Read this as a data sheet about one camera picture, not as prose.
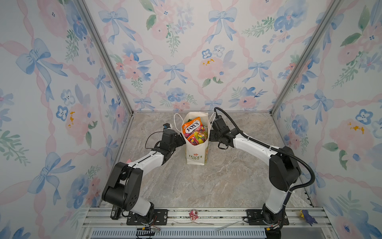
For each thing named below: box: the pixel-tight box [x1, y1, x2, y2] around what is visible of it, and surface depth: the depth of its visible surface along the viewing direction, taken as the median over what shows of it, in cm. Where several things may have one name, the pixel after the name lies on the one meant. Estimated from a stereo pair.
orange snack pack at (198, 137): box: [186, 130, 209, 146], surface depth 80 cm
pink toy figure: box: [189, 209, 199, 222], surface depth 73 cm
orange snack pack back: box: [182, 117, 207, 145], surface depth 83 cm
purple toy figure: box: [299, 209, 318, 227], surface depth 75 cm
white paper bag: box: [181, 112, 210, 166], surface depth 83 cm
